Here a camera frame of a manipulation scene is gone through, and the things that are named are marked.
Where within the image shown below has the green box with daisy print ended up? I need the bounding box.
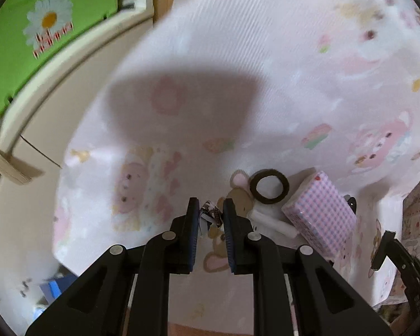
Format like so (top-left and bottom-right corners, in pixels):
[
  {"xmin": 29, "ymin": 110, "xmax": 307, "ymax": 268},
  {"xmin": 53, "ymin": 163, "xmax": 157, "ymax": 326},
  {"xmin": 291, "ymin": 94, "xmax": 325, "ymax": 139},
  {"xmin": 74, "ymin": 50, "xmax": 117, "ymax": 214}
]
[{"xmin": 0, "ymin": 0, "xmax": 120, "ymax": 120}]

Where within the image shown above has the pink gingham tissue packet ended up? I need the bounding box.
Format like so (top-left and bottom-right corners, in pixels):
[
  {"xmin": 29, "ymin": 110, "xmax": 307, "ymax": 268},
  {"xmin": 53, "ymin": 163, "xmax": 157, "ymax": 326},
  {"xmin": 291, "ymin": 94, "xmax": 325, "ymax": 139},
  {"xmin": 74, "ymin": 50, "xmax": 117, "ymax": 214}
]
[{"xmin": 281, "ymin": 171, "xmax": 358, "ymax": 257}]

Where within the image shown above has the pink cartoon printed blanket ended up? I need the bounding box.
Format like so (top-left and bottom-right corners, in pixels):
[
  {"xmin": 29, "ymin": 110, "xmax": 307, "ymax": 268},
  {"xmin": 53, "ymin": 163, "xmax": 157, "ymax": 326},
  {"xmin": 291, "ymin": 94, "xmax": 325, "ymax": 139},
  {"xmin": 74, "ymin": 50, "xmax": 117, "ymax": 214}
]
[{"xmin": 52, "ymin": 0, "xmax": 420, "ymax": 336}]

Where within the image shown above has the cream cartoon printed quilt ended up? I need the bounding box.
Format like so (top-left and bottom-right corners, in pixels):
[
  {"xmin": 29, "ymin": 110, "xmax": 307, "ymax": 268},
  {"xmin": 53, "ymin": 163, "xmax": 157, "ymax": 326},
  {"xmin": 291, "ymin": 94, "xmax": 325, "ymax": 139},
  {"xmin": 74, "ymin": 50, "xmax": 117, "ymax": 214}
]
[{"xmin": 402, "ymin": 166, "xmax": 420, "ymax": 253}]

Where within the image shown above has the black and white wrapper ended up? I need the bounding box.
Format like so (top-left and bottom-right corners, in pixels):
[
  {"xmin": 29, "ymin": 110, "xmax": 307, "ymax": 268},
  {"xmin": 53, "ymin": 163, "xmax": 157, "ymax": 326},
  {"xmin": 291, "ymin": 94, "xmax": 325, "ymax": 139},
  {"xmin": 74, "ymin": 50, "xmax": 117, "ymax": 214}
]
[{"xmin": 199, "ymin": 201, "xmax": 225, "ymax": 234}]

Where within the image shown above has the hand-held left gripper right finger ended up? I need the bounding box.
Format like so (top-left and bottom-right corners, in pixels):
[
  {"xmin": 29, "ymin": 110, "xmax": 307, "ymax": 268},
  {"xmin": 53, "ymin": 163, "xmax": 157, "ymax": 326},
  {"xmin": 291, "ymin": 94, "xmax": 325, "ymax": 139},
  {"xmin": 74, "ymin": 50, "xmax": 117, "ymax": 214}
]
[{"xmin": 223, "ymin": 198, "xmax": 395, "ymax": 336}]

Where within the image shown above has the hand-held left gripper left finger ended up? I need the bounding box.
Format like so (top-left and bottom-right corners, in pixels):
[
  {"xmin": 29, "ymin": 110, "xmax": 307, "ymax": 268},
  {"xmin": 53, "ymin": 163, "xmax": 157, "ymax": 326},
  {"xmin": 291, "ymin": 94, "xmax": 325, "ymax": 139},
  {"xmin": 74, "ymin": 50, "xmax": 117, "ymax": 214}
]
[{"xmin": 26, "ymin": 197, "xmax": 201, "ymax": 336}]

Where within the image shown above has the white tissue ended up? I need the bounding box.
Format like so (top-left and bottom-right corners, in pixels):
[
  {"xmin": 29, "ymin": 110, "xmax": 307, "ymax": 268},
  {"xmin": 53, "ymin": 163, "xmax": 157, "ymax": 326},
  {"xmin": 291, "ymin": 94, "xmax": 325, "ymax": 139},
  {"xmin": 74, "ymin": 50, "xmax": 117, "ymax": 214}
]
[{"xmin": 249, "ymin": 209, "xmax": 299, "ymax": 240}]

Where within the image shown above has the dark brown hair tie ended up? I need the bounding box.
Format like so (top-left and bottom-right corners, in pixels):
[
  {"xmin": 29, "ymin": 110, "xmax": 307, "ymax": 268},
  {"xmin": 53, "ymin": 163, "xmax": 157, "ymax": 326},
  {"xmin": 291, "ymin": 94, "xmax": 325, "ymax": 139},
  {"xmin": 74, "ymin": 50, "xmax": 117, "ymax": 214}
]
[{"xmin": 249, "ymin": 169, "xmax": 290, "ymax": 205}]

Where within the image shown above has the light wooden slat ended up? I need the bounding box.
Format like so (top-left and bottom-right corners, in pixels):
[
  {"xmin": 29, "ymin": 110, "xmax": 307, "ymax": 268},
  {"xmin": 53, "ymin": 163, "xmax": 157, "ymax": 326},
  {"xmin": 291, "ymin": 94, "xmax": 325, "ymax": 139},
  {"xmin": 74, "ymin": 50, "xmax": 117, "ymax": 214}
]
[{"xmin": 0, "ymin": 140, "xmax": 45, "ymax": 185}]

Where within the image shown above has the blue plastic object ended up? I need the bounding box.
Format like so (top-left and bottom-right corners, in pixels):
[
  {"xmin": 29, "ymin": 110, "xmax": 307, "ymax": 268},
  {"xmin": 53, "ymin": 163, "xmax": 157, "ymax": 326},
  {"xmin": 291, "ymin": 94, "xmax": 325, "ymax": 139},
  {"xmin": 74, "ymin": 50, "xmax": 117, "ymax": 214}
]
[{"xmin": 38, "ymin": 274, "xmax": 78, "ymax": 304}]

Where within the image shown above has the white shelf frame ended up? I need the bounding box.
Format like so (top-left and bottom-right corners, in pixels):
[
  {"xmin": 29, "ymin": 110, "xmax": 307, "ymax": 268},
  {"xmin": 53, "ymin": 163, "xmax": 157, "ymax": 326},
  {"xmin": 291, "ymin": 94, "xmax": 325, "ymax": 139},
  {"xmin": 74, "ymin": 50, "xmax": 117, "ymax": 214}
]
[{"xmin": 0, "ymin": 0, "xmax": 157, "ymax": 197}]

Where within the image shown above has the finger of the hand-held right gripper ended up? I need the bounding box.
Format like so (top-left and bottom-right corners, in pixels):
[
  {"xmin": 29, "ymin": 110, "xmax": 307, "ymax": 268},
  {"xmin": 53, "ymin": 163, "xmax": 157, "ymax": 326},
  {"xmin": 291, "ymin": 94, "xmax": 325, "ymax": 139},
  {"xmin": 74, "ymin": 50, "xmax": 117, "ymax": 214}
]
[{"xmin": 370, "ymin": 230, "xmax": 420, "ymax": 323}]

